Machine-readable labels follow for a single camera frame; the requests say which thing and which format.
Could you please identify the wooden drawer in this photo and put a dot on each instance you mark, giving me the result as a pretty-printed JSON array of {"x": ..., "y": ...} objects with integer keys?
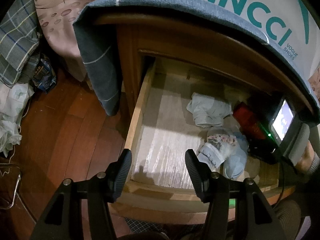
[{"x": 158, "y": 188}]

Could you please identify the white XINCCI shoe box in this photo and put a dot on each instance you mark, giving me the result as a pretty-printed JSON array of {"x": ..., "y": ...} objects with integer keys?
[{"x": 288, "y": 23}]

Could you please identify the blue checked cloth cover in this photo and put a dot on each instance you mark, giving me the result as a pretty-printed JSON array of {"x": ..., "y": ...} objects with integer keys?
[{"x": 97, "y": 43}]

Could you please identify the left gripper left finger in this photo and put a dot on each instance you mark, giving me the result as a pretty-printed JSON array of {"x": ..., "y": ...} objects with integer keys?
[{"x": 117, "y": 173}]

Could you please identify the red cylindrical container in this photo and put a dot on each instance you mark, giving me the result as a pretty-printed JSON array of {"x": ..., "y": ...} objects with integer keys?
[{"x": 247, "y": 121}]

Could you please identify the light blue floral sock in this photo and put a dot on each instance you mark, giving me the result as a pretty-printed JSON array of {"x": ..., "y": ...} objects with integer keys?
[{"x": 225, "y": 149}]

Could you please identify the light grey folded garment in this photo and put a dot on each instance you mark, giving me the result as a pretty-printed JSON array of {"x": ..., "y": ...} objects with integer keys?
[{"x": 208, "y": 111}]

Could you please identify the leaf pattern curtain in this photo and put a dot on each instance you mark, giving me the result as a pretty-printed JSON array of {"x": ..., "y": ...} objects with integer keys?
[{"x": 56, "y": 18}]

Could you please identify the brown wooden nightstand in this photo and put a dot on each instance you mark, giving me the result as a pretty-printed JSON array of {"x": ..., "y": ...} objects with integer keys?
[{"x": 248, "y": 60}]

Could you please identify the brown bag with metal frame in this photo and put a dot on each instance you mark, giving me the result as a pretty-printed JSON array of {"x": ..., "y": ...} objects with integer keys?
[{"x": 12, "y": 177}]

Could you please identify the white crumpled plastic sheet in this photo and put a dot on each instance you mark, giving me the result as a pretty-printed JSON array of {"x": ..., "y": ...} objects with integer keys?
[{"x": 13, "y": 103}]

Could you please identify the grey plaid fabric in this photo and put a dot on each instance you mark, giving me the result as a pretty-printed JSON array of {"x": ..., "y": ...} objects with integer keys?
[{"x": 19, "y": 42}]

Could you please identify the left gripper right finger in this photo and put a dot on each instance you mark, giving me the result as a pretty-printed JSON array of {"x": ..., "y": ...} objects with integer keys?
[{"x": 200, "y": 175}]

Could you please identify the checked slipper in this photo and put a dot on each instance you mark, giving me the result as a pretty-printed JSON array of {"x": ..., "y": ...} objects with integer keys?
[{"x": 139, "y": 226}]

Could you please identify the dark blue snack bag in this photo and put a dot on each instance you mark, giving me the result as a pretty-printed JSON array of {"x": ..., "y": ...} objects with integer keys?
[{"x": 44, "y": 78}]

